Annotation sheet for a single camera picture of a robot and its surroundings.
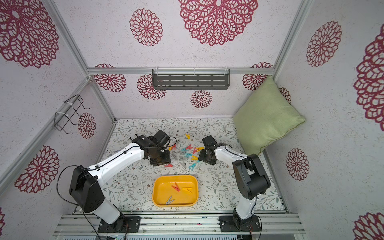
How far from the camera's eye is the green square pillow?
0.77m

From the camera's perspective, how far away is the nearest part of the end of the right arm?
70cm

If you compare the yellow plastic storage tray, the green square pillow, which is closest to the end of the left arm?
the yellow plastic storage tray

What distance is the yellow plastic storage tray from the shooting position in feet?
2.66

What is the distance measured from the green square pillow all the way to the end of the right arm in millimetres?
276

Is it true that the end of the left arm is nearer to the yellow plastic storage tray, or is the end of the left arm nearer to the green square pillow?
the yellow plastic storage tray

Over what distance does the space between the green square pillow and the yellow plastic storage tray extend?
430mm

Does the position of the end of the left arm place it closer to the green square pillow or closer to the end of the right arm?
the end of the right arm

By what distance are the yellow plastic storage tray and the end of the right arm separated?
0.40 feet
